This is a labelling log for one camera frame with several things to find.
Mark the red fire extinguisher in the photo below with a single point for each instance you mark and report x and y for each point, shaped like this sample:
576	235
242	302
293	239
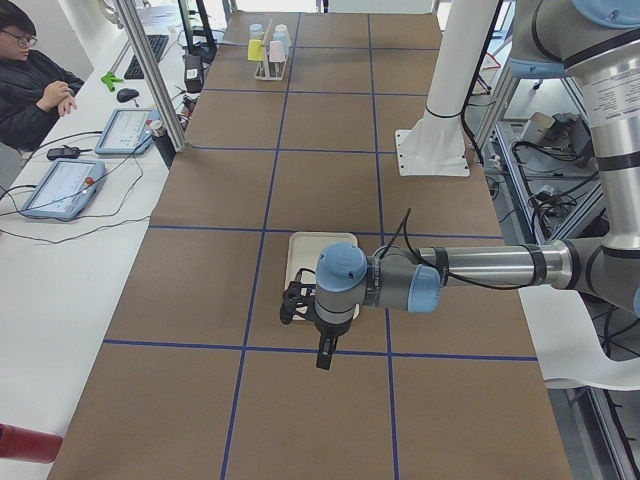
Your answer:
29	445

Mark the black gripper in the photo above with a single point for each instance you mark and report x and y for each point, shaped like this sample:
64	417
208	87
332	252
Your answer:
330	331

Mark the aluminium frame post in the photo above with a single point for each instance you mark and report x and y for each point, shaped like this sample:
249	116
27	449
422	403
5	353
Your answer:
133	26

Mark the white plastic chair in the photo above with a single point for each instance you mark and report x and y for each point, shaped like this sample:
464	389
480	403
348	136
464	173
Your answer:
567	346

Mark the blue ikea cup corner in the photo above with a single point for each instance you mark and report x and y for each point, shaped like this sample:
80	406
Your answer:
256	31

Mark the black power adapter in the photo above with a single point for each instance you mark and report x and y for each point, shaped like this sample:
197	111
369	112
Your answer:
63	153

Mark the far blue teach pendant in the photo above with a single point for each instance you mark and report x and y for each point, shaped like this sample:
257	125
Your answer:
127	131

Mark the green plastic tool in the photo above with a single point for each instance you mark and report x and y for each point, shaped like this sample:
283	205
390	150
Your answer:
110	80

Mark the blue ikea cup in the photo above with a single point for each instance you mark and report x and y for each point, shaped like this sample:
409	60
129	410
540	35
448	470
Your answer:
281	34

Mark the blue teach pendant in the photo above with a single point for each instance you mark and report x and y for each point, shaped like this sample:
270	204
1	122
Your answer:
65	190
127	131

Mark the white wire cup rack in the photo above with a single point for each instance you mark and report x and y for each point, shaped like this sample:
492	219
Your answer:
266	70

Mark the yellow ikea cup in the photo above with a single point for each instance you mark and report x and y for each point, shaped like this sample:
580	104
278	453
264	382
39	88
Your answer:
255	51

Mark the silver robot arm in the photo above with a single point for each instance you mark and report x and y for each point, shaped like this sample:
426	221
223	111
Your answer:
596	43

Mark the seated person black jacket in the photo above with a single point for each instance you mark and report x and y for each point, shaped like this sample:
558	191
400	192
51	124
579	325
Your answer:
35	91

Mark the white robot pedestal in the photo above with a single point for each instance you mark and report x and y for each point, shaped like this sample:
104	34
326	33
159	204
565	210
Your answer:
435	146

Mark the black computer mouse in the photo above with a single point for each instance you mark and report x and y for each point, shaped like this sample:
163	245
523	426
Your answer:
126	94

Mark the cream plastic tray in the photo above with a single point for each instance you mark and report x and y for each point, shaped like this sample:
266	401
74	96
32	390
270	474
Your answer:
302	255

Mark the black computer monitor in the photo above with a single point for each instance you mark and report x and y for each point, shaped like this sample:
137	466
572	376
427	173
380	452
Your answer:
197	31

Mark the pink ikea cup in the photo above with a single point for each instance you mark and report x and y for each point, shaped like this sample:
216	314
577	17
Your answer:
277	51

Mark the near blue teach pendant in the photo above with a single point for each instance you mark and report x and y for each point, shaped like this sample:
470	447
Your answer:
65	190

